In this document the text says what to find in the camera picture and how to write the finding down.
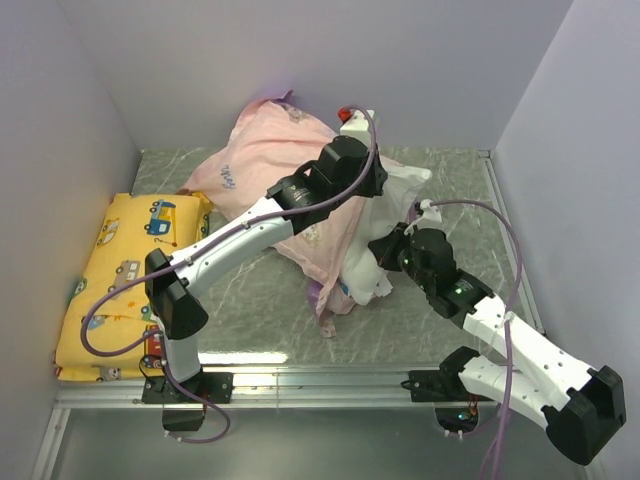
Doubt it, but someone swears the white pillow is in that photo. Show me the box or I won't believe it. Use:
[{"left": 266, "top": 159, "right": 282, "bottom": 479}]
[{"left": 339, "top": 157, "right": 432, "bottom": 305}]

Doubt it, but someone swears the pink purple pillowcase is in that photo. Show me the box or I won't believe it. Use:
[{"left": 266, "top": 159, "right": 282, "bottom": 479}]
[{"left": 178, "top": 100, "right": 366, "bottom": 338}]

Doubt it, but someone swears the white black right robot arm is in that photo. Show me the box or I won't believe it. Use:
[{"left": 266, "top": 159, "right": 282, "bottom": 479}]
[{"left": 369, "top": 223, "right": 626, "bottom": 466}]

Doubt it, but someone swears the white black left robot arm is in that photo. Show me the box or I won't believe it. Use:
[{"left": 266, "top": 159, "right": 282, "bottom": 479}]
[{"left": 145, "top": 135, "right": 387, "bottom": 402}]

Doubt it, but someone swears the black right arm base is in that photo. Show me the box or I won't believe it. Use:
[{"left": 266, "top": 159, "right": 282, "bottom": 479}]
[{"left": 400, "top": 370, "right": 500, "bottom": 439}]

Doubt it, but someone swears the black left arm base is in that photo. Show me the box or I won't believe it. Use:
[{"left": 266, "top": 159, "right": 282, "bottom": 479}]
[{"left": 141, "top": 372, "right": 234, "bottom": 437}]

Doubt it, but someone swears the yellow cartoon car pillow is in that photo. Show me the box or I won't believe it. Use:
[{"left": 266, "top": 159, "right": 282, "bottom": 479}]
[{"left": 55, "top": 193, "right": 213, "bottom": 382}]

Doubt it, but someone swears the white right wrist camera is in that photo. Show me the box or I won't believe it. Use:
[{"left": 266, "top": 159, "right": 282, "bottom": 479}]
[{"left": 404, "top": 199, "right": 442, "bottom": 235}]

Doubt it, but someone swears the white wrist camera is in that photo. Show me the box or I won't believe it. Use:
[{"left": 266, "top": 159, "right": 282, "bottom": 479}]
[
  {"left": 337, "top": 107, "right": 377, "bottom": 147},
  {"left": 404, "top": 199, "right": 442, "bottom": 235}
]

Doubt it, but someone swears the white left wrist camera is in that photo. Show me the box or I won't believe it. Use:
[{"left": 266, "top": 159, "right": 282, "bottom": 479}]
[{"left": 337, "top": 107, "right": 377, "bottom": 147}]

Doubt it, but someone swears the aluminium frame rail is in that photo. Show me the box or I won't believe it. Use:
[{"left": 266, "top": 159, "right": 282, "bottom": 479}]
[{"left": 29, "top": 149, "right": 606, "bottom": 480}]

